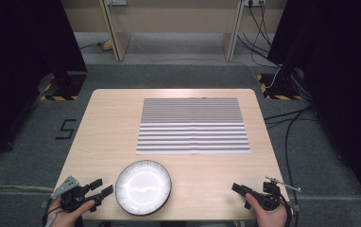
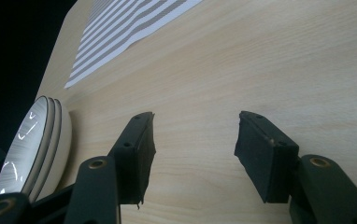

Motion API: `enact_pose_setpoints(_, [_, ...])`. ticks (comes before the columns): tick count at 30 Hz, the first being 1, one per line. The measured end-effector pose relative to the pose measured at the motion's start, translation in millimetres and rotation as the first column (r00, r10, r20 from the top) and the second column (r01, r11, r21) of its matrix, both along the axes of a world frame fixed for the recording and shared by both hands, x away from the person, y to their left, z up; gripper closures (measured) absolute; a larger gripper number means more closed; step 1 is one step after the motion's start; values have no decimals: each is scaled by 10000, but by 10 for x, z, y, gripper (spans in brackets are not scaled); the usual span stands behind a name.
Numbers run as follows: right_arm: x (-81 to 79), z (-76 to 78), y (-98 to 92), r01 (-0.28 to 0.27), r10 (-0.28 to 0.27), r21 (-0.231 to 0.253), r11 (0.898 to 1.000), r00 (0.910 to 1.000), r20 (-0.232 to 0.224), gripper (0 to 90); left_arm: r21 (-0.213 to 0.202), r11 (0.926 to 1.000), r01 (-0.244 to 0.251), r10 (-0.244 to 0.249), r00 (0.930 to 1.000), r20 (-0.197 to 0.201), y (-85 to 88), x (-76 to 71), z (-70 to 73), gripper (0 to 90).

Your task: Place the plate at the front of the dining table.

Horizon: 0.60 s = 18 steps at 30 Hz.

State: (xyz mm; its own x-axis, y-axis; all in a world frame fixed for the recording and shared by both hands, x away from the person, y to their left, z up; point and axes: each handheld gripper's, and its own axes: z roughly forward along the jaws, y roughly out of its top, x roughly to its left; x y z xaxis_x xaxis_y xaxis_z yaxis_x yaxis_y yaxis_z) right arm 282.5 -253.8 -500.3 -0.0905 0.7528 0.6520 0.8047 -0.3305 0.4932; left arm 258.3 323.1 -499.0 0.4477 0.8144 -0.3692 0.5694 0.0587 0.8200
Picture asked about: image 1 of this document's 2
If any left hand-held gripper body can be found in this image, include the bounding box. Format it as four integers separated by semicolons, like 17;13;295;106
49;175;95;214

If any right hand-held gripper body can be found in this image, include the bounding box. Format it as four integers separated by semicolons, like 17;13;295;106
247;175;301;212

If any white plate with dark rim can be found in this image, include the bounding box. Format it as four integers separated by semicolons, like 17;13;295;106
114;159;173;217

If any person's right hand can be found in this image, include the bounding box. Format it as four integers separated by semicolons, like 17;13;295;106
244;192;288;227

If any person's left hand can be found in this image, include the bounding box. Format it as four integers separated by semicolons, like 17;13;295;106
47;199;96;227

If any grey striped placemat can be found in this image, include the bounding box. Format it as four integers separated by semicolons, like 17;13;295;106
135;96;252;155

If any stand base with hazard tape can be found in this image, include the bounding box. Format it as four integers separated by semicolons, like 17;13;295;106
39;72;88;102
256;73;304;101

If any yellow plug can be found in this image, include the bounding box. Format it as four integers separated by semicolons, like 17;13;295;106
100;39;115;52

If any black curtain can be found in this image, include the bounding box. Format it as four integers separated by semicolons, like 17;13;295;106
266;0;361;218
0;0;88;171

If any right hand-held gripper cable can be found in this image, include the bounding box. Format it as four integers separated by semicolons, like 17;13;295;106
278;191;298;227

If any hand-held gripper cable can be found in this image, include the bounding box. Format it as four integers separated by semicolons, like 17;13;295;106
42;203;61;227
278;191;298;227

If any left hand-held gripper cable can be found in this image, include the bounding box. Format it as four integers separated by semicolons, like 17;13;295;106
42;203;61;227

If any black floor cable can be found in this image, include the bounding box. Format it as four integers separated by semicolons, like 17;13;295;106
263;106;316;202

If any black cable bundle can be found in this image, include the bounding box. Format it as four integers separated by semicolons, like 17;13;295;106
236;3;281;69

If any white wall socket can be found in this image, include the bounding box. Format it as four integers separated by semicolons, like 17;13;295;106
104;0;129;7
243;0;266;8

